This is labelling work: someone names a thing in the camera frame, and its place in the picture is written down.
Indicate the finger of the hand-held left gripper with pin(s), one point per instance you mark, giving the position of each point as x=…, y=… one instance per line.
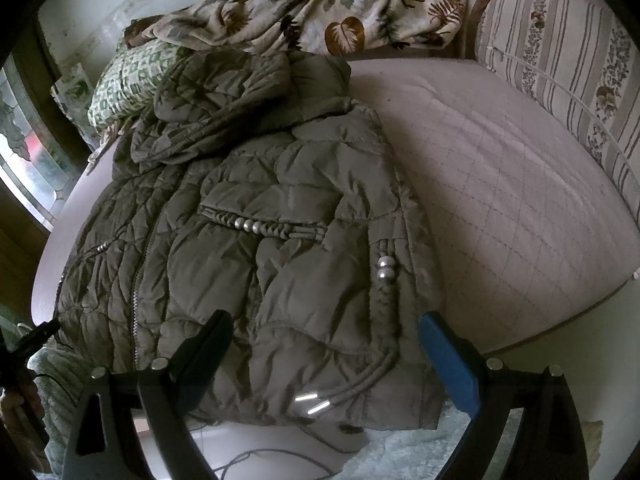
x=42, y=334

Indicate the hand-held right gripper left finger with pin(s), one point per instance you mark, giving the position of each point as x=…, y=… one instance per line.
x=200, y=355

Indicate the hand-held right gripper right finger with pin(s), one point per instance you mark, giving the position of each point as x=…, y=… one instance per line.
x=452, y=360

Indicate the olive quilted hooded jacket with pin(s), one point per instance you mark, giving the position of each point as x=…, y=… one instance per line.
x=250, y=240

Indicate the person's left hand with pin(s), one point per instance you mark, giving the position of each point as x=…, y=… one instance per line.
x=15, y=405

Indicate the pink sofa bed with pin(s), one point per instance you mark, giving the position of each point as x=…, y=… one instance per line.
x=505, y=200

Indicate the stained glass window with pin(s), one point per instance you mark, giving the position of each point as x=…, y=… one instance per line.
x=25, y=150

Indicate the small leaf-print pillow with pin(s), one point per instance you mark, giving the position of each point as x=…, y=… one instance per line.
x=72, y=97

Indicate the green patterned pillow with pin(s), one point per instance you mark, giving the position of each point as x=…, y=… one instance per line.
x=127, y=80

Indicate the striped floral cushion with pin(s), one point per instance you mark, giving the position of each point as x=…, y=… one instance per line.
x=565, y=55

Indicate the leaf-print blanket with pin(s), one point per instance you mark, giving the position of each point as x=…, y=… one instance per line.
x=320, y=5

